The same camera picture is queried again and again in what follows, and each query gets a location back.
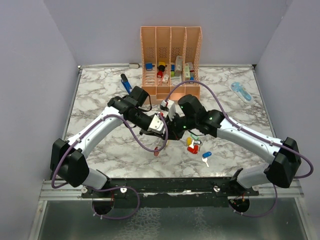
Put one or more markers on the blue key tag with key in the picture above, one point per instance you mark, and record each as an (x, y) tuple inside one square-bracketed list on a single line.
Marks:
[(205, 157)]

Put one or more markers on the peach desk organizer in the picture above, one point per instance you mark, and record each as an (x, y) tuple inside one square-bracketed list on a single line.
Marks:
[(164, 44)]

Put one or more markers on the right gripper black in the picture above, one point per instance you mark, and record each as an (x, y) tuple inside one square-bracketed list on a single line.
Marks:
[(173, 134)]

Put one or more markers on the yellow key tag with key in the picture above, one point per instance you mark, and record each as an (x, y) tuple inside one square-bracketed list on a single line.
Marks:
[(189, 141)]

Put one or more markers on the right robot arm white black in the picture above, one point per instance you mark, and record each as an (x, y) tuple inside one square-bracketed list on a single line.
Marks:
[(281, 159)]

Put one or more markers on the white plug on rail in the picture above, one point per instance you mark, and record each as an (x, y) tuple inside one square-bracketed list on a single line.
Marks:
[(134, 65)]

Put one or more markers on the blue cube in organizer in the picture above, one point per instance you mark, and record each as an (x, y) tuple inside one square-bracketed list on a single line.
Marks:
[(149, 66)]

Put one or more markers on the black red stamp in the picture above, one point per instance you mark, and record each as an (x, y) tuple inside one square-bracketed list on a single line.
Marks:
[(161, 69)]

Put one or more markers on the aluminium frame rail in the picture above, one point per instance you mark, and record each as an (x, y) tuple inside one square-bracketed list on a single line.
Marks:
[(69, 193)]

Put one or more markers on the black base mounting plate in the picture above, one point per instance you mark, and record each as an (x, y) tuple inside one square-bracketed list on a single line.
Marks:
[(173, 192)]

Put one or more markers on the white red box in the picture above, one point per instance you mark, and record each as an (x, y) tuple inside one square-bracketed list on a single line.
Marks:
[(189, 71)]

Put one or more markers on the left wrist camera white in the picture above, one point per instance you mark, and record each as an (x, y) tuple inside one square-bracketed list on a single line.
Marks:
[(157, 125)]

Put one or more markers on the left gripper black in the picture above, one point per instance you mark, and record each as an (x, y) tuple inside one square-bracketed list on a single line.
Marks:
[(151, 133)]

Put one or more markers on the yellow block in organizer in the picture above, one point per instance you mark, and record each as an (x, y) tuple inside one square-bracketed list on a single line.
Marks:
[(161, 63)]

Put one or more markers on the metal key holder red handle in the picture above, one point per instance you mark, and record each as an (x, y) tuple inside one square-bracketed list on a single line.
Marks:
[(159, 145)]

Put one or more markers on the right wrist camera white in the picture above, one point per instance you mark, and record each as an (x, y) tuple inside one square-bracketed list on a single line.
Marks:
[(168, 109)]

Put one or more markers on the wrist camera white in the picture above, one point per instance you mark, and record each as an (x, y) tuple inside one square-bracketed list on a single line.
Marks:
[(168, 109), (157, 125)]

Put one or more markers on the red key tag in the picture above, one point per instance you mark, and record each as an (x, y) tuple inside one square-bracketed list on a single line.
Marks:
[(193, 149)]

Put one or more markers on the packaged blue toothbrush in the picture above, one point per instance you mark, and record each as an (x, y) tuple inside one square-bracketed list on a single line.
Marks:
[(241, 92)]

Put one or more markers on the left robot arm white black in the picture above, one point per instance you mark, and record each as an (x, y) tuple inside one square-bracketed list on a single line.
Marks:
[(68, 157)]

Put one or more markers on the green key tag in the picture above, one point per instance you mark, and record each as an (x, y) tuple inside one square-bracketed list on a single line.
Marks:
[(194, 137)]

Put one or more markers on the tall grey box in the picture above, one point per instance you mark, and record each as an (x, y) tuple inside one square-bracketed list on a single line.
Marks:
[(178, 66)]

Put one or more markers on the blue black stapler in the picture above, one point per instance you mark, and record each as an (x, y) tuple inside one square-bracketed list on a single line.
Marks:
[(125, 83)]

